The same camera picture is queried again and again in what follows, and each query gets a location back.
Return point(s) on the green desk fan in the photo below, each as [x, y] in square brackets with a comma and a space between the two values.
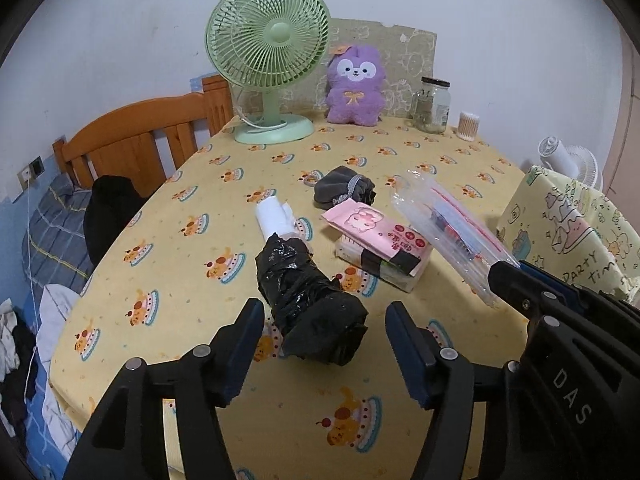
[265, 46]

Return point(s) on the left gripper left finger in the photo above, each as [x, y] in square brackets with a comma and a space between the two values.
[124, 437]

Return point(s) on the clear plastic zip bag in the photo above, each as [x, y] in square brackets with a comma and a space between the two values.
[462, 240]

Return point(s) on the yellow cartoon storage box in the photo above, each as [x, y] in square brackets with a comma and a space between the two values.
[573, 232]

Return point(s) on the grey drawstring pouch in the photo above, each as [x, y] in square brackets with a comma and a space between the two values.
[343, 183]

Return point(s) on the black plastic bag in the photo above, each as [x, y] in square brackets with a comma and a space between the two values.
[316, 318]

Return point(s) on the white standing fan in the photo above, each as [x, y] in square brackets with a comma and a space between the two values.
[574, 161]

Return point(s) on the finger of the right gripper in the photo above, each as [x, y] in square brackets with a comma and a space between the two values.
[541, 275]
[546, 309]

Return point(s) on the wooden bed headboard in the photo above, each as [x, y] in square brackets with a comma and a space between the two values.
[122, 142]

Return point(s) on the black chair back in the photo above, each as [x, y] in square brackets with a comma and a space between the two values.
[113, 203]

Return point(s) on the wall power outlet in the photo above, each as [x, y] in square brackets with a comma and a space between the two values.
[30, 173]

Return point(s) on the purple plush toy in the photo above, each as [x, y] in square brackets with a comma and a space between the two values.
[355, 79]

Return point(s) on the glass jar with lid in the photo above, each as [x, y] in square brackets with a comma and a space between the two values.
[430, 105]

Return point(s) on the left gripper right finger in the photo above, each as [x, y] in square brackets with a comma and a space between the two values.
[442, 382]

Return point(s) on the pink tissue pack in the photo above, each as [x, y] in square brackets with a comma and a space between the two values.
[378, 245]

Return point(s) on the white clothes on bed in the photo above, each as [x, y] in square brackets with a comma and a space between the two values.
[26, 357]

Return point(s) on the blue plaid pillow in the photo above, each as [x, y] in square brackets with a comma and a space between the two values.
[54, 247]

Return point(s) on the white cloth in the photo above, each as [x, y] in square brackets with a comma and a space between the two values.
[273, 217]

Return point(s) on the beige door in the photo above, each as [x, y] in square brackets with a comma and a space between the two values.
[621, 171]

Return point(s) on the cotton swab container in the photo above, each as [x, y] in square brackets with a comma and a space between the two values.
[467, 128]

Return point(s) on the beige patterned board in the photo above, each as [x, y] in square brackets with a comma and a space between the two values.
[407, 54]

